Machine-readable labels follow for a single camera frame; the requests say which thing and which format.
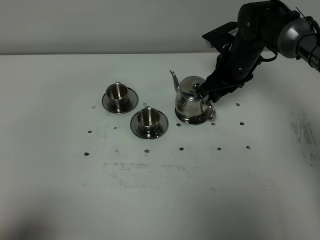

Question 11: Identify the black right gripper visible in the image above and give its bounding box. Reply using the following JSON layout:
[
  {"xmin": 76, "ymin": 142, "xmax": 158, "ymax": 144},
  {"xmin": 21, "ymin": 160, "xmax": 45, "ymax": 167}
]
[{"xmin": 196, "ymin": 37, "xmax": 265, "ymax": 103}]

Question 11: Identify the stainless steel teapot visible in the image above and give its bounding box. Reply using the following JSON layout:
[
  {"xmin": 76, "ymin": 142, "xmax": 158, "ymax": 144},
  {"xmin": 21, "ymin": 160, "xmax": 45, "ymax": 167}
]
[{"xmin": 169, "ymin": 70, "xmax": 216, "ymax": 125}]

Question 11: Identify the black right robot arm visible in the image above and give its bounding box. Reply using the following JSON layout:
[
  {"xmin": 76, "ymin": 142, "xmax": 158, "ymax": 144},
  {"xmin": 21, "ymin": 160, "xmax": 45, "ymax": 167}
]
[{"xmin": 196, "ymin": 0, "xmax": 320, "ymax": 103}]

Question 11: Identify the near stainless steel saucer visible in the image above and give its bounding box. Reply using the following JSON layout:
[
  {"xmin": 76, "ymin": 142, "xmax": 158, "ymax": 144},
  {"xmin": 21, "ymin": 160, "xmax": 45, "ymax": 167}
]
[{"xmin": 130, "ymin": 106, "xmax": 169, "ymax": 140}]

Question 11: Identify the stainless steel saucer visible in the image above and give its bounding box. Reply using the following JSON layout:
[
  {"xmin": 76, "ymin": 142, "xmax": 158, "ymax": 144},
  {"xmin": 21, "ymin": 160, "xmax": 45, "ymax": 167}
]
[
  {"xmin": 101, "ymin": 82, "xmax": 139, "ymax": 115},
  {"xmin": 130, "ymin": 106, "xmax": 169, "ymax": 140}
]

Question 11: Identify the near stainless steel teacup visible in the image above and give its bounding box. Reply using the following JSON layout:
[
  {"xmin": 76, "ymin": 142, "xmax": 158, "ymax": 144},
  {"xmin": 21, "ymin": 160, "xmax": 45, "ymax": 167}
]
[{"xmin": 137, "ymin": 106, "xmax": 161, "ymax": 133}]

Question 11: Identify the stainless steel teacup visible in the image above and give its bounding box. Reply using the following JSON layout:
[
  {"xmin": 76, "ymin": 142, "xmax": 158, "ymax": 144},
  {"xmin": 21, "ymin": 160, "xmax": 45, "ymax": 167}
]
[
  {"xmin": 105, "ymin": 82, "xmax": 129, "ymax": 106},
  {"xmin": 137, "ymin": 106, "xmax": 161, "ymax": 133}
]

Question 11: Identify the far stainless steel saucer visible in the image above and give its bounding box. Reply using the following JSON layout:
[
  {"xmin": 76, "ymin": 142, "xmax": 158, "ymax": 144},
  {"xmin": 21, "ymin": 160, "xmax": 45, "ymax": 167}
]
[{"xmin": 101, "ymin": 82, "xmax": 139, "ymax": 115}]

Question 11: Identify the far stainless steel teacup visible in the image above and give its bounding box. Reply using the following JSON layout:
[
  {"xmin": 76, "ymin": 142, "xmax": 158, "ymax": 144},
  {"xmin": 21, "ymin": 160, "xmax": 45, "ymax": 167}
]
[{"xmin": 105, "ymin": 82, "xmax": 129, "ymax": 106}]

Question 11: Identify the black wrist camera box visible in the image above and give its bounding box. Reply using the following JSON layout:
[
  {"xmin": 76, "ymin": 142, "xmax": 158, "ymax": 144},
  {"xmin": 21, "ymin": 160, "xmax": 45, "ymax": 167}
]
[{"xmin": 202, "ymin": 21, "xmax": 238, "ymax": 51}]

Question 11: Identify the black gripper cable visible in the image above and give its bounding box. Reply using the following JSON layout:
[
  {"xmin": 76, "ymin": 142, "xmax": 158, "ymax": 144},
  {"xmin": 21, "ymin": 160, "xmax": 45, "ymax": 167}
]
[{"xmin": 259, "ymin": 48, "xmax": 278, "ymax": 63}]

